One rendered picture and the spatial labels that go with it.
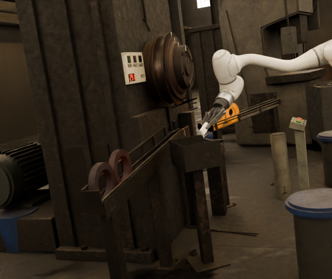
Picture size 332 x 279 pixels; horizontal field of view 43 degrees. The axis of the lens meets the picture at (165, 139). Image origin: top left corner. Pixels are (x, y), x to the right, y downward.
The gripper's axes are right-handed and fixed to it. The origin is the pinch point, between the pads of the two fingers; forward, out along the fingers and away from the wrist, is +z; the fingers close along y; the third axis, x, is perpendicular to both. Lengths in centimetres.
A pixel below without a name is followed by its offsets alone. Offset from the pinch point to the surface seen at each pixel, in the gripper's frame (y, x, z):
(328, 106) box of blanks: 54, -148, -213
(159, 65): 45, 23, -39
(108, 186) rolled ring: 17, 13, 53
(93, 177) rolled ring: 10, 25, 59
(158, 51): 46, 29, -45
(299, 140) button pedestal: 21, -93, -96
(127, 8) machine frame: 51, 60, -47
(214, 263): 17, -70, 33
